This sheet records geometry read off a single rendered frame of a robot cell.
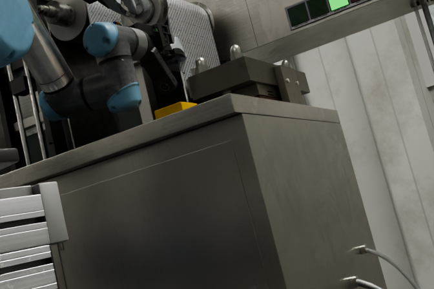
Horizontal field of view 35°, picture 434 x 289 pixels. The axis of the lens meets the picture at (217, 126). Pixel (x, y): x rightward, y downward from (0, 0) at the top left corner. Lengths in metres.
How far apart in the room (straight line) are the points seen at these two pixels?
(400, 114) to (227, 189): 2.65
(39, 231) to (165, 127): 0.47
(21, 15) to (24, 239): 0.31
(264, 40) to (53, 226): 1.12
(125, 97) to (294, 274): 0.50
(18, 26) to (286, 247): 0.69
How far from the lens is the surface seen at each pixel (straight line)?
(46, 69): 1.46
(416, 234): 3.96
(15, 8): 0.96
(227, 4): 2.06
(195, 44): 1.85
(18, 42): 0.94
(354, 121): 4.28
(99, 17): 1.96
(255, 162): 1.33
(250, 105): 1.39
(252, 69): 1.62
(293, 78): 1.80
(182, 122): 1.37
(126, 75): 1.46
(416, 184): 3.92
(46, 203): 1.02
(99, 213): 1.53
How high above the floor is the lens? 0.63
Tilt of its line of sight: 9 degrees up
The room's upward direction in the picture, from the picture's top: 14 degrees counter-clockwise
